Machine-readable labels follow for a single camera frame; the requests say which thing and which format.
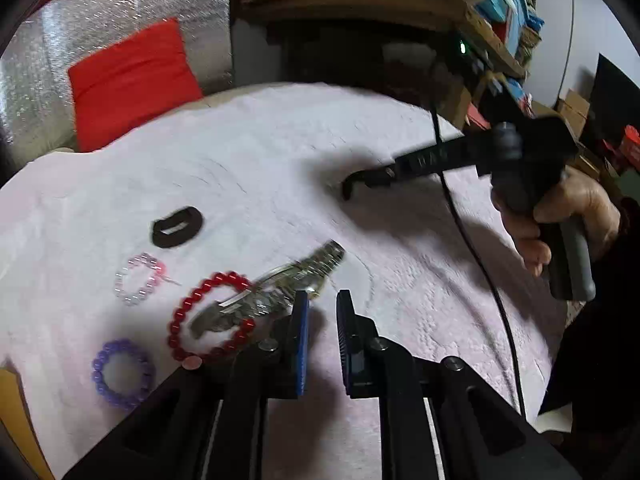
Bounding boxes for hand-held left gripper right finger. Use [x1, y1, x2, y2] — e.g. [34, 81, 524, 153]
[336, 289, 583, 480]

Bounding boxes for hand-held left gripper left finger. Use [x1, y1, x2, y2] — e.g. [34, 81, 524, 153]
[62, 290, 311, 480]

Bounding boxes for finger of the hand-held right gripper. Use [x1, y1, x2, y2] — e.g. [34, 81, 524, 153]
[341, 157, 401, 202]

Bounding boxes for silver metal watch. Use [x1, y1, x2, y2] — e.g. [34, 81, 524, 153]
[189, 240, 347, 338]

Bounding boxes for red bead bracelet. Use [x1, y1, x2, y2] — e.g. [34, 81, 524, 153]
[167, 271, 257, 363]

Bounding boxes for wide black hair band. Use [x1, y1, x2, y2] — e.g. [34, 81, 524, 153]
[151, 206, 204, 249]

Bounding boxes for purple bead bracelet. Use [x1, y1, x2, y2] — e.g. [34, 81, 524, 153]
[91, 338, 157, 409]

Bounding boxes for yellow box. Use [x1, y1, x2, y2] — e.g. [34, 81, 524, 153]
[0, 360, 54, 480]

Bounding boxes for person's right forearm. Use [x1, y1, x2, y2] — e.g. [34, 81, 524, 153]
[537, 195, 640, 433]

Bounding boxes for person's right hand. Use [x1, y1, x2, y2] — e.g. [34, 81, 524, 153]
[492, 167, 622, 277]

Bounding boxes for cardboard box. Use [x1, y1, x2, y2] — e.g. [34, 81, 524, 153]
[555, 87, 596, 136]

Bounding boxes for red box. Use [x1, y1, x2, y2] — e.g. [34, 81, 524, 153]
[621, 126, 640, 167]

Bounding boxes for black board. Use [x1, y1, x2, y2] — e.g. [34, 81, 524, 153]
[592, 52, 640, 131]

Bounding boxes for white fleece blanket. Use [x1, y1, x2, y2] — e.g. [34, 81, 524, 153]
[0, 81, 571, 480]

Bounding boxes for wooden shelf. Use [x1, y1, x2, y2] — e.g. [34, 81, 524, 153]
[240, 0, 528, 81]

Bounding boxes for red pillow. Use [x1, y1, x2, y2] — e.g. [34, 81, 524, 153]
[67, 17, 205, 153]

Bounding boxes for silver foil sheet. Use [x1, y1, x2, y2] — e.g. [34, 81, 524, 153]
[0, 0, 236, 161]

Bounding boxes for black cable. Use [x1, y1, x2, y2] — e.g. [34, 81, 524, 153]
[429, 55, 527, 418]

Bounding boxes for pink bead bracelet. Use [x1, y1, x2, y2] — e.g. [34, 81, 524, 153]
[115, 253, 182, 307]

